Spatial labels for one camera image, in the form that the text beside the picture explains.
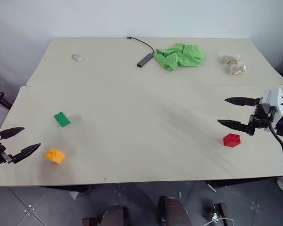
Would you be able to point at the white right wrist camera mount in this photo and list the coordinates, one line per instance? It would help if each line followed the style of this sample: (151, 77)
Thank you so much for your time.
(273, 100)

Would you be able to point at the green toy brick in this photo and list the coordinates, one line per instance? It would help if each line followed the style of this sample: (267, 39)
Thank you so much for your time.
(61, 119)

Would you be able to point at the white paper scrap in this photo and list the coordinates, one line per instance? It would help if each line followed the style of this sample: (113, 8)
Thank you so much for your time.
(211, 188)
(74, 195)

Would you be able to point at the grey computer mouse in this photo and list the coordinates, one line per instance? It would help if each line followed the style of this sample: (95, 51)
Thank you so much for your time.
(77, 57)

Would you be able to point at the yellow toy brick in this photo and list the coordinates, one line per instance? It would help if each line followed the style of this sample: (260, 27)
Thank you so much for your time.
(54, 155)

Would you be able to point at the red toy brick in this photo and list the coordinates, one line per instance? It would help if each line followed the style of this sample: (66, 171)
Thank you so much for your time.
(231, 139)

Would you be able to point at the dark rounded brown shape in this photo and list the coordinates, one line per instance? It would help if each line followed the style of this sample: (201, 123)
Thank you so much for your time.
(174, 212)
(115, 215)

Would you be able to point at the clear bag of beige snacks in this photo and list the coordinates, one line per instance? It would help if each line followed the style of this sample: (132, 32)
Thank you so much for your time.
(235, 68)
(227, 58)

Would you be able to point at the crumpled green cloth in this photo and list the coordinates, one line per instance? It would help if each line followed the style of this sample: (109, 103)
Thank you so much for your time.
(179, 56)

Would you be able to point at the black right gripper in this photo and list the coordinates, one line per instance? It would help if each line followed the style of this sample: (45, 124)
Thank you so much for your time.
(260, 117)

